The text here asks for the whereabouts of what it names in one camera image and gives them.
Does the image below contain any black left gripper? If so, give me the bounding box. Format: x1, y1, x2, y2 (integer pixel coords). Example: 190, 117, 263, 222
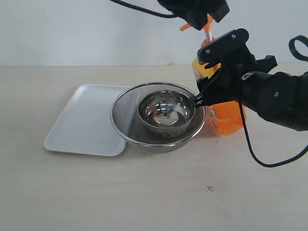
158, 0, 230, 30

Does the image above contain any orange dish soap pump bottle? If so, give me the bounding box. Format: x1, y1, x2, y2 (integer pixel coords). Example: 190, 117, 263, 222
180, 14, 247, 135

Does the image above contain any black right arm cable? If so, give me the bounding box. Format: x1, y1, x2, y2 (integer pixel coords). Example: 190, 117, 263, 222
238, 35, 308, 168

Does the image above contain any small steel bowl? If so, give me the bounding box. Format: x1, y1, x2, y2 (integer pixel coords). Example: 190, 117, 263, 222
138, 90, 196, 135

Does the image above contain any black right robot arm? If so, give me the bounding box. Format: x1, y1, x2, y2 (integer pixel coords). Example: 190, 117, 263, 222
194, 46, 308, 131

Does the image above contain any steel mesh colander bowl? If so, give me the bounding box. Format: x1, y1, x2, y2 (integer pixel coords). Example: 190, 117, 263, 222
110, 82, 205, 154

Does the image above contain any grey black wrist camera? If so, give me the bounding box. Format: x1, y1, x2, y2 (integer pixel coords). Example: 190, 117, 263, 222
197, 28, 249, 64

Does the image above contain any white rectangular plastic tray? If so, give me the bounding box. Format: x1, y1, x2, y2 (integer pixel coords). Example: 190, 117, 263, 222
44, 84, 128, 157

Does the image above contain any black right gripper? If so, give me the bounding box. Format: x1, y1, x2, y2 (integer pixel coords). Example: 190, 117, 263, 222
193, 48, 278, 108

